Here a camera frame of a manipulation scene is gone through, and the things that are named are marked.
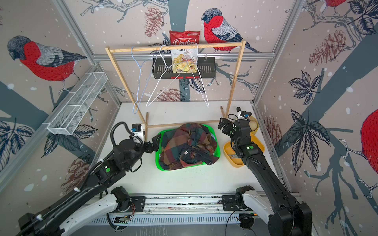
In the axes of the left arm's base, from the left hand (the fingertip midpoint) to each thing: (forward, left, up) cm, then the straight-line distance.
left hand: (155, 131), depth 71 cm
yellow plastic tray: (-4, -43, -24) cm, 49 cm away
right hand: (+9, -37, -3) cm, 39 cm away
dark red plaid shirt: (-1, -17, -10) cm, 20 cm away
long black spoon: (+31, -52, -18) cm, 63 cm away
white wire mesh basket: (+4, +45, +4) cm, 45 cm away
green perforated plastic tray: (-2, -34, -18) cm, 38 cm away
